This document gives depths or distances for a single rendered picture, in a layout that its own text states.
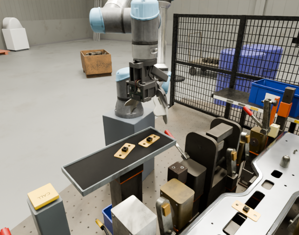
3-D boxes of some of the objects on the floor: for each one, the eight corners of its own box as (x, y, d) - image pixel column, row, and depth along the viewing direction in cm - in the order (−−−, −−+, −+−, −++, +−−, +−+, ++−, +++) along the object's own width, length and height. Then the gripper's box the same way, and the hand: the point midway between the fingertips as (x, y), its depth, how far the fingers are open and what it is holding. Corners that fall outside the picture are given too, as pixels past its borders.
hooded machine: (23, 48, 976) (15, 17, 920) (31, 49, 949) (23, 17, 892) (7, 51, 922) (-3, 17, 865) (15, 51, 894) (5, 17, 838)
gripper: (109, 57, 66) (113, 116, 75) (162, 66, 55) (160, 134, 64) (128, 53, 72) (131, 108, 81) (180, 61, 62) (176, 123, 70)
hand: (149, 117), depth 75 cm, fingers open, 14 cm apart
